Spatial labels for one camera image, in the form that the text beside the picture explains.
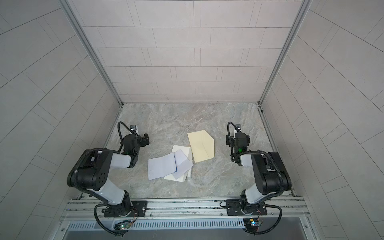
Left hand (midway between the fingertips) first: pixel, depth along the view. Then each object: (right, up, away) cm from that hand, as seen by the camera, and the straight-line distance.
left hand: (143, 130), depth 94 cm
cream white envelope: (+29, -13, -3) cm, 31 cm away
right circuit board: (+60, -40, -26) cm, 77 cm away
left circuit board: (+3, -38, -30) cm, 49 cm away
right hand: (+60, -2, +1) cm, 60 cm away
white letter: (+27, -18, -10) cm, 34 cm away
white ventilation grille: (+44, -41, -27) cm, 66 cm away
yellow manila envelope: (+38, -10, 0) cm, 39 cm away
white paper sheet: (+14, -20, -9) cm, 26 cm away
